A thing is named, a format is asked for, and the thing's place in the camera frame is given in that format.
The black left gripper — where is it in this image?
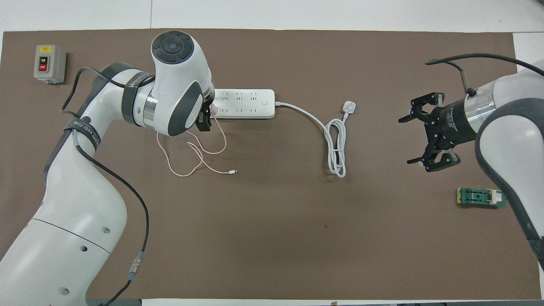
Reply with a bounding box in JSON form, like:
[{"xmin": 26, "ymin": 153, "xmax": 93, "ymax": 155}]
[{"xmin": 197, "ymin": 94, "xmax": 214, "ymax": 132}]

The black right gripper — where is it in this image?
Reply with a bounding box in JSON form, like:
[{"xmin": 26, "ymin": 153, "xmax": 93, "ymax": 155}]
[{"xmin": 399, "ymin": 91, "xmax": 476, "ymax": 173}]

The white power strip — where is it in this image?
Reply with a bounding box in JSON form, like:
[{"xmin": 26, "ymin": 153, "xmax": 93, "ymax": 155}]
[{"xmin": 211, "ymin": 88, "xmax": 276, "ymax": 119}]

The pink charging cable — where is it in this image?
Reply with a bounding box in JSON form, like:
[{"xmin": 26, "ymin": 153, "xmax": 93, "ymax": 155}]
[{"xmin": 156, "ymin": 114, "xmax": 238, "ymax": 177}]

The brown table mat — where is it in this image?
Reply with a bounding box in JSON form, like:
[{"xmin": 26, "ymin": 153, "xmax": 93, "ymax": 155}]
[{"xmin": 0, "ymin": 28, "xmax": 542, "ymax": 299}]

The green knife switch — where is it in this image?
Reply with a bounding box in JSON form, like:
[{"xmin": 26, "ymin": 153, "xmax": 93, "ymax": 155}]
[{"xmin": 457, "ymin": 187, "xmax": 507, "ymax": 209}]

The white power cord with plug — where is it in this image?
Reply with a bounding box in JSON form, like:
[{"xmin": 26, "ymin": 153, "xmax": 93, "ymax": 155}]
[{"xmin": 274, "ymin": 100, "xmax": 357, "ymax": 178}]

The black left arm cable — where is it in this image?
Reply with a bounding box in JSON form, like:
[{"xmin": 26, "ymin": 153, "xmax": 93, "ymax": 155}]
[{"xmin": 61, "ymin": 67, "xmax": 149, "ymax": 306}]

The grey on-off switch box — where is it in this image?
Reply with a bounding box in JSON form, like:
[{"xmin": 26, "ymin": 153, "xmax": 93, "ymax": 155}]
[{"xmin": 34, "ymin": 45, "xmax": 67, "ymax": 84}]

